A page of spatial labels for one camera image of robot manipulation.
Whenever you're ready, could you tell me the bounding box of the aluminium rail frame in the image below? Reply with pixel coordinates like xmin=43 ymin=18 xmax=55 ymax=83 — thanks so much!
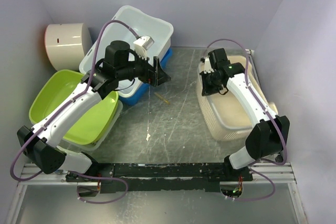
xmin=8 ymin=48 xmax=307 ymax=223

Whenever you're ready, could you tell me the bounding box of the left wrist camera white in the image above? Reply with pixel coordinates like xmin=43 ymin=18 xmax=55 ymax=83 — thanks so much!
xmin=133 ymin=36 xmax=154 ymax=60

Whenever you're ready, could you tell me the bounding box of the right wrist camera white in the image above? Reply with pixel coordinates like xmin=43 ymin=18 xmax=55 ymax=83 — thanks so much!
xmin=201 ymin=56 xmax=214 ymax=74

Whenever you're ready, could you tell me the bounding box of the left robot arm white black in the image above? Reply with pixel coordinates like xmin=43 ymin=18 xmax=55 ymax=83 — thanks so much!
xmin=17 ymin=40 xmax=171 ymax=182

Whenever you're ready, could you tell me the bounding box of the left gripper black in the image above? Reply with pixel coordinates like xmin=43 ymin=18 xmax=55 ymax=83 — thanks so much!
xmin=117 ymin=49 xmax=172 ymax=87

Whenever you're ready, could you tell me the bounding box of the small yellow stick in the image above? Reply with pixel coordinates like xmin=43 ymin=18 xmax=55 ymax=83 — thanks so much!
xmin=154 ymin=92 xmax=170 ymax=105

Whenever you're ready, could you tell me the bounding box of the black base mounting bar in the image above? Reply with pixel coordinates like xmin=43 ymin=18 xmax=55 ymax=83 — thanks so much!
xmin=65 ymin=162 xmax=254 ymax=195

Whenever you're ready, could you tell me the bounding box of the purple cable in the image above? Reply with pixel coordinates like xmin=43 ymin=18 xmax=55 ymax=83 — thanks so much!
xmin=9 ymin=20 xmax=142 ymax=205
xmin=202 ymin=39 xmax=289 ymax=201

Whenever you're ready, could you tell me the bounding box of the white cylindrical container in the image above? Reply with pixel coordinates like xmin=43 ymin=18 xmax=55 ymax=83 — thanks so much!
xmin=44 ymin=23 xmax=92 ymax=71

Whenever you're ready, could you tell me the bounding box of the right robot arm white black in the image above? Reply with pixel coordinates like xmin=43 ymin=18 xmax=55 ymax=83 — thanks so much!
xmin=199 ymin=48 xmax=290 ymax=181

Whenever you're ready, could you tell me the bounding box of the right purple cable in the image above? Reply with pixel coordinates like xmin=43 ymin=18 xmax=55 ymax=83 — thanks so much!
xmin=202 ymin=39 xmax=289 ymax=201

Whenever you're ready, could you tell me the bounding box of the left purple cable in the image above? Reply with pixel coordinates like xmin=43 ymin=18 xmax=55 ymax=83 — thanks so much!
xmin=9 ymin=20 xmax=142 ymax=205

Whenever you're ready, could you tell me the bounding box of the green plastic basin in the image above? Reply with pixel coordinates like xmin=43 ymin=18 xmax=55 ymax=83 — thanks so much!
xmin=29 ymin=69 xmax=119 ymax=145

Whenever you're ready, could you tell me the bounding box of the beige perforated plastic basket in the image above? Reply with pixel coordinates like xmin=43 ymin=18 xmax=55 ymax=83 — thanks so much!
xmin=196 ymin=53 xmax=279 ymax=141

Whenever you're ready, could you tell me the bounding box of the blue plastic tray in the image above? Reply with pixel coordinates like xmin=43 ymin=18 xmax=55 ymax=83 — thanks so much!
xmin=119 ymin=47 xmax=173 ymax=106

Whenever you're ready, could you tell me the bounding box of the white plastic tub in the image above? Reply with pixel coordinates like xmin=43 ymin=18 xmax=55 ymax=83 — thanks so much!
xmin=78 ymin=5 xmax=174 ymax=98

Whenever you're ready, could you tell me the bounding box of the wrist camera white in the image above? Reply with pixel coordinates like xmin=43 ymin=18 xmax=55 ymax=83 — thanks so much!
xmin=133 ymin=36 xmax=154 ymax=60
xmin=201 ymin=56 xmax=214 ymax=74

